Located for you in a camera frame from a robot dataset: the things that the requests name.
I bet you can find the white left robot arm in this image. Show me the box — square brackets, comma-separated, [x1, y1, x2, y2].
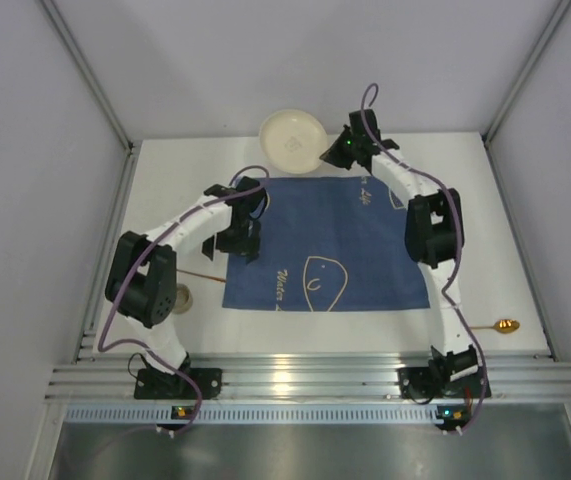
[97, 174, 267, 374]

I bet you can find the slotted cable duct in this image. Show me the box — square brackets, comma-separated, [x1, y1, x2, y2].
[64, 403, 571, 426]

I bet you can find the cream ceramic plate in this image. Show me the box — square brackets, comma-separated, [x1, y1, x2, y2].
[259, 109, 329, 175]

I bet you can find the corner frame post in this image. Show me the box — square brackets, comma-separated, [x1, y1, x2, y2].
[481, 0, 571, 147]
[36, 0, 134, 152]

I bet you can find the blue cloth placemat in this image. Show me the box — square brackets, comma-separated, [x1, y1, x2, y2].
[222, 177, 430, 313]

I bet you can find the left corner frame post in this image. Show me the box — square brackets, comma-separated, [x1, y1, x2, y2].
[36, 0, 134, 152]

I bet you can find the gold spoon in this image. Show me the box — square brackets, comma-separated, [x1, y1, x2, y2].
[473, 319, 520, 335]

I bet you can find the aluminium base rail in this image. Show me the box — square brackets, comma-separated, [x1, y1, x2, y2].
[45, 354, 571, 403]

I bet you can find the small glass cup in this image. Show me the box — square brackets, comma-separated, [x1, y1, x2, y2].
[172, 284, 193, 315]

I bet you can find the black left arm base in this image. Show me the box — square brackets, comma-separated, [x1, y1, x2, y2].
[133, 368, 222, 400]

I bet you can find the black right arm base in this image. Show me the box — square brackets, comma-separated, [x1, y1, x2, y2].
[398, 367, 491, 403]

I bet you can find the right corner frame post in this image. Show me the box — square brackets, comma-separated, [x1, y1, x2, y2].
[481, 0, 571, 147]

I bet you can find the copper fork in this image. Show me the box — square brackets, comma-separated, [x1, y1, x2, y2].
[176, 269, 226, 283]

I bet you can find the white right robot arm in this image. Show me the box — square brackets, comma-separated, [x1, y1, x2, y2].
[320, 109, 482, 393]

